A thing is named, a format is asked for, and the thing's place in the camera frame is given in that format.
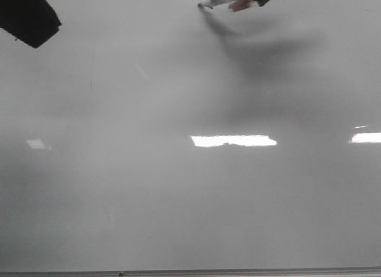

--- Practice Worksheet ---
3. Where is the white whiteboard with aluminium frame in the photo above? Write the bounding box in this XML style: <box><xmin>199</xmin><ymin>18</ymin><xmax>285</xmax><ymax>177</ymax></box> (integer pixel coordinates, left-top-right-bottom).
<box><xmin>1</xmin><ymin>0</ymin><xmax>380</xmax><ymax>272</ymax></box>

